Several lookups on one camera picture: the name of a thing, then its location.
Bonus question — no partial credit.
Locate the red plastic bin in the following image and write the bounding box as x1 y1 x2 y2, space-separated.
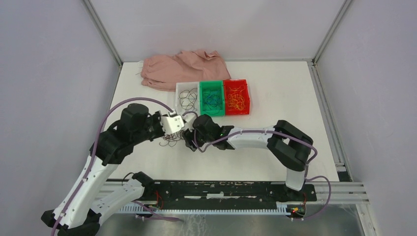
223 79 250 116

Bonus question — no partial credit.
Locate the pink crumpled cloth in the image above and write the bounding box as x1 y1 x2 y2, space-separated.
140 50 231 91

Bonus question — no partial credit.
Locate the green plastic bin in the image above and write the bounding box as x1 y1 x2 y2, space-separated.
200 80 226 117

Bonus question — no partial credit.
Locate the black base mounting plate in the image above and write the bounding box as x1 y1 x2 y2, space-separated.
138 180 317 210

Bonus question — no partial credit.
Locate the white plastic bin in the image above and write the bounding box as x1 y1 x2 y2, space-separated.
175 82 201 115

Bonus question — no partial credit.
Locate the dark blue thin wire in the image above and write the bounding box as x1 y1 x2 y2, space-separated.
202 86 224 113

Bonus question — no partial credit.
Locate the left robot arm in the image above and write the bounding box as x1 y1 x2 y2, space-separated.
41 103 166 236

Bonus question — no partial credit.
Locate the yellow thin wire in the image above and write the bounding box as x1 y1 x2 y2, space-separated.
226 85 249 112

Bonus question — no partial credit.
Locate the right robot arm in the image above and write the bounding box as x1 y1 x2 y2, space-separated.
182 112 317 201

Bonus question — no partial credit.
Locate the white slotted cable duct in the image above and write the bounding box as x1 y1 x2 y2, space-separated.
116 203 295 216

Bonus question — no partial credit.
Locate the black thin wire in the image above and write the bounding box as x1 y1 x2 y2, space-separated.
178 87 199 112

